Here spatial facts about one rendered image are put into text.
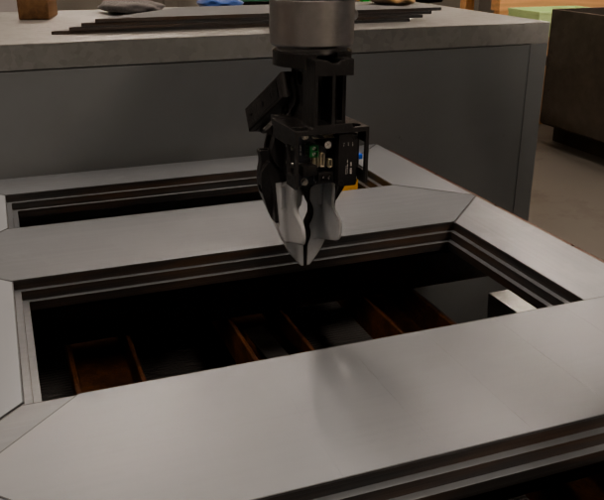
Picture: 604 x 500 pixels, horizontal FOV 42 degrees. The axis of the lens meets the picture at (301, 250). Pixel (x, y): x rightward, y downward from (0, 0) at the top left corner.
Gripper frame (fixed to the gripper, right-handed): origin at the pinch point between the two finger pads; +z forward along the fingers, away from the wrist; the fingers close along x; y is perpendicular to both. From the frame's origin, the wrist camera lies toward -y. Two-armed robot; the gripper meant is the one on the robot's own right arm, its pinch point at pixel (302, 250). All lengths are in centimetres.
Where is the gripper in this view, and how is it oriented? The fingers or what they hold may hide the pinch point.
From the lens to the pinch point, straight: 79.5
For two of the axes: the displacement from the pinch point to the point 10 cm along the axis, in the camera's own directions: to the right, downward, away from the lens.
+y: 3.7, 3.4, -8.7
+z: -0.1, 9.3, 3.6
